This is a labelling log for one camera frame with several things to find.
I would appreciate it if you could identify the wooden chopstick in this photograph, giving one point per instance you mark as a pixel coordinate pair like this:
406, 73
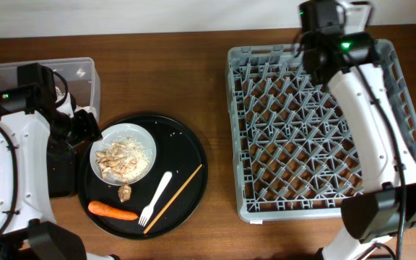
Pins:
162, 211

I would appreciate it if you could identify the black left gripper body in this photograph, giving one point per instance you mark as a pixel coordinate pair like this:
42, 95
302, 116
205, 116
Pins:
74, 133

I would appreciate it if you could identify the black rectangular tray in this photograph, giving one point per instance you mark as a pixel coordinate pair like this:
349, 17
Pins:
62, 173

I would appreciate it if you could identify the grey dishwasher rack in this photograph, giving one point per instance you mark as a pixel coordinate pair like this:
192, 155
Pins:
293, 153

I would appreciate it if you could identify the orange carrot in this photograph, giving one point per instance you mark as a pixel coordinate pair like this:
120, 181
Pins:
104, 210

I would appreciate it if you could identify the clear plastic waste bin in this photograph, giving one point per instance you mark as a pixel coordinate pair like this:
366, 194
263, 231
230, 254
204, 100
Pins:
80, 74

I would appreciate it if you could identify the white plastic fork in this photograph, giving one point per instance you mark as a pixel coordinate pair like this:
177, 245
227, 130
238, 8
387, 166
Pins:
148, 210

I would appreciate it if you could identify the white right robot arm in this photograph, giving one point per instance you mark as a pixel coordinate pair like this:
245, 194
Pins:
337, 51

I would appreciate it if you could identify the rice and peanut leftovers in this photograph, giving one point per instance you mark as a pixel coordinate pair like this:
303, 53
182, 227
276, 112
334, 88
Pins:
123, 161

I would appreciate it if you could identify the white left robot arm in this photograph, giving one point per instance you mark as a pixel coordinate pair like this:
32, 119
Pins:
31, 115

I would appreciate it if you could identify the grey plate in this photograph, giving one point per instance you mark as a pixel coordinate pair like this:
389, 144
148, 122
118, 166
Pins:
119, 131

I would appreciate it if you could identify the brown food scrap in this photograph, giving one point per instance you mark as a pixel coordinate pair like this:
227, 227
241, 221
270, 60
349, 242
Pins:
124, 193

